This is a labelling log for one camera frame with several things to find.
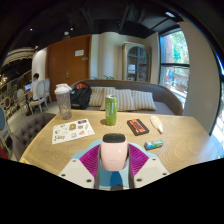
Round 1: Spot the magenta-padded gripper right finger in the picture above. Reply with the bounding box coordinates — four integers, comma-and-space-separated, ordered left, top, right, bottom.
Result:
128, 143, 170, 189

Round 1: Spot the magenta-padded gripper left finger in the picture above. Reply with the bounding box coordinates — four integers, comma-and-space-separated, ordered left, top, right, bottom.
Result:
58, 143, 102, 190

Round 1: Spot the pink computer mouse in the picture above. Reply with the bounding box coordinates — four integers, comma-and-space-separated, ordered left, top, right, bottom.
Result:
100, 132, 129, 172

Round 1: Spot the small teal pack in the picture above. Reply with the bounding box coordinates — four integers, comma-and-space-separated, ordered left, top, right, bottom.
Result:
143, 139, 165, 151

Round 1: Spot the black red flat case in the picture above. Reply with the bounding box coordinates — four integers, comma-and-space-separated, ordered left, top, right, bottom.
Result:
126, 118, 150, 137

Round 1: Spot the white sticker sheet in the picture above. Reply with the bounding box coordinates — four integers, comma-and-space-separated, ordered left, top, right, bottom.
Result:
51, 118, 96, 145

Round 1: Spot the green drink can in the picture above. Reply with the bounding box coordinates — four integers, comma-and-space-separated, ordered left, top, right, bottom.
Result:
104, 94, 119, 127

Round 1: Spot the large striped cushion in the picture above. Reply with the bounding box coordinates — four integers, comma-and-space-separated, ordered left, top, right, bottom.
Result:
99, 87, 136, 112

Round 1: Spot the clear shaker bottle white lid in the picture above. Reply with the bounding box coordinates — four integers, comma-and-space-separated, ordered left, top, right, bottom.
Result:
54, 83, 73, 120

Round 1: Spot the small striped cushion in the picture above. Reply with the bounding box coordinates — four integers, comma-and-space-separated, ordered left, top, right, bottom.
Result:
88, 86, 106, 108

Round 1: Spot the black backpack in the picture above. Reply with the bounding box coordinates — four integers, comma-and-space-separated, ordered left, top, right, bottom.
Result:
69, 82, 93, 110

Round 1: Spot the brown curved sofa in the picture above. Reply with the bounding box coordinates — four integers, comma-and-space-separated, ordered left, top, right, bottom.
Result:
69, 79, 184, 116

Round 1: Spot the grey tufted armchair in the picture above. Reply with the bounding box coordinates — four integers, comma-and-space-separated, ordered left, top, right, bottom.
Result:
11, 112, 57, 162

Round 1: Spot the white chairs group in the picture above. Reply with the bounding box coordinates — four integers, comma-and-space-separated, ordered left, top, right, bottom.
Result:
0, 78, 53, 151

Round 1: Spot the person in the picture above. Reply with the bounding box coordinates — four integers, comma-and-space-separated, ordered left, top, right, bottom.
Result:
29, 72, 41, 102

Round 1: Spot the black-framed window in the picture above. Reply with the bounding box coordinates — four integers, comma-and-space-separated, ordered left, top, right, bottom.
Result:
213, 53, 224, 158
159, 28, 190, 108

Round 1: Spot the glass door cabinet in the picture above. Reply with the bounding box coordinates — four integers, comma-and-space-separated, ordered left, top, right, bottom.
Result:
121, 41, 153, 84

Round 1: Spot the wooden door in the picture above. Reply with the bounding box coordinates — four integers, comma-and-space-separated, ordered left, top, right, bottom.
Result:
46, 34, 93, 103

